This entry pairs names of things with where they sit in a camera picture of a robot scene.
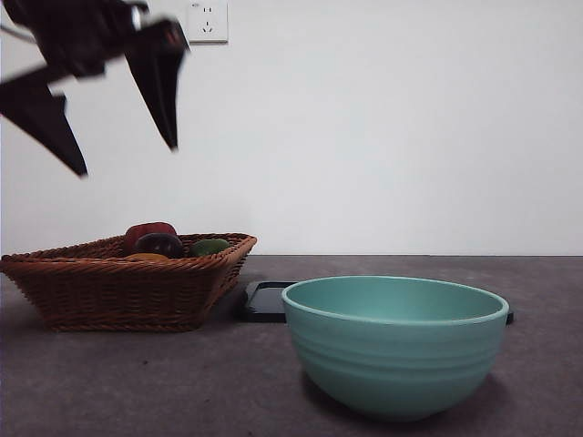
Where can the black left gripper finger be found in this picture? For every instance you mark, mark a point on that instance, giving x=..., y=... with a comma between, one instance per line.
x=159, y=77
x=41, y=118

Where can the yellow-brown kiwi fruit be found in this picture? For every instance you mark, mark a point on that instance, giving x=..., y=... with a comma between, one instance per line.
x=146, y=257

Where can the teal ribbed bowl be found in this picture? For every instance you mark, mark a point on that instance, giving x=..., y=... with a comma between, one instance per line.
x=396, y=359

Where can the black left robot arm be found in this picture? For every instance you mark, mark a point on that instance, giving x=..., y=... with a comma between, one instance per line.
x=68, y=36

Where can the red apple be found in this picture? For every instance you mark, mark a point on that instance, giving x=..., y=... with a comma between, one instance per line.
x=148, y=230

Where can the dark purple plum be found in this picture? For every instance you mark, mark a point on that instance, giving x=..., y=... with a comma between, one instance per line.
x=159, y=246

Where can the green avocado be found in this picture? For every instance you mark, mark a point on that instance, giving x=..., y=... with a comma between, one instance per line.
x=208, y=247

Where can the brown wicker basket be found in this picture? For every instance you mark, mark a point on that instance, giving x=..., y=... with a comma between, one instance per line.
x=114, y=296

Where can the dark teal rectangular tray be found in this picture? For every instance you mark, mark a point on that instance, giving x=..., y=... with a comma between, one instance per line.
x=266, y=302

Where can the white wall socket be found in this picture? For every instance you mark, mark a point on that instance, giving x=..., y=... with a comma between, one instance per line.
x=210, y=27

